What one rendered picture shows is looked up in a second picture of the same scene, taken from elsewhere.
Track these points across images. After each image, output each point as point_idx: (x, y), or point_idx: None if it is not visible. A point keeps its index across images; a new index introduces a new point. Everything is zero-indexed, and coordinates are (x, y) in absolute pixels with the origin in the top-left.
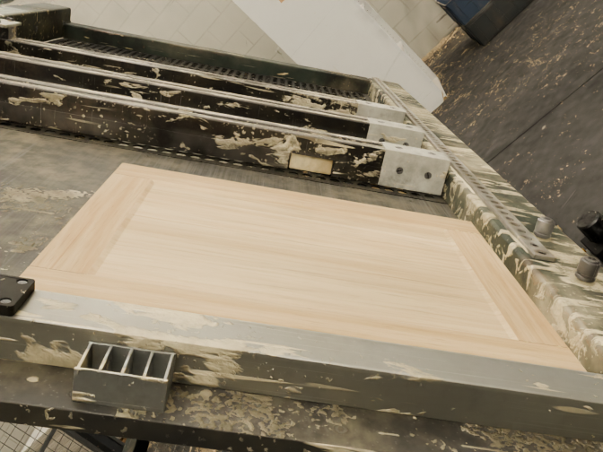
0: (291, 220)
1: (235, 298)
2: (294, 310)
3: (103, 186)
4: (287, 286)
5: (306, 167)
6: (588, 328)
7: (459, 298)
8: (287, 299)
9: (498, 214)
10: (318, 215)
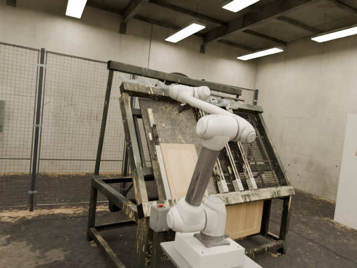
0: (190, 167)
1: (169, 162)
2: (169, 168)
3: (185, 144)
4: (174, 167)
5: (213, 169)
6: (178, 198)
7: (182, 187)
8: (171, 167)
9: (206, 196)
10: None
